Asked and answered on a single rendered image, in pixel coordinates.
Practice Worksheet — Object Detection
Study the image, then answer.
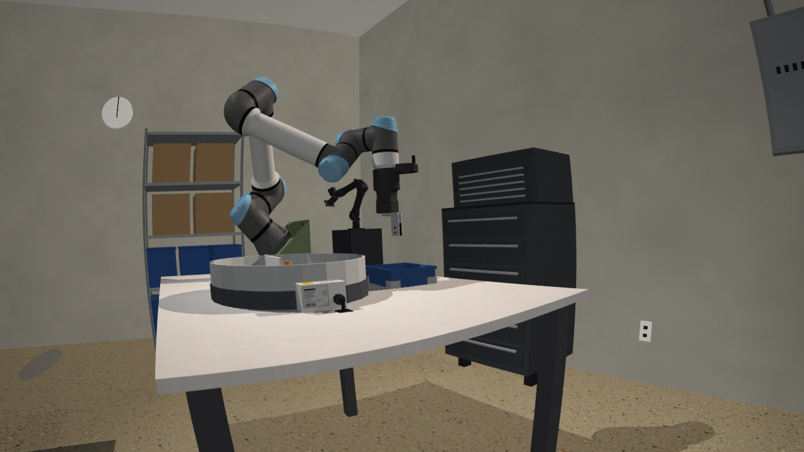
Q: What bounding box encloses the blue crate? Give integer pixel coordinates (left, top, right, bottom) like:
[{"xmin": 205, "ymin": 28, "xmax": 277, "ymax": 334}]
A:
[{"xmin": 366, "ymin": 262, "xmax": 437, "ymax": 289}]

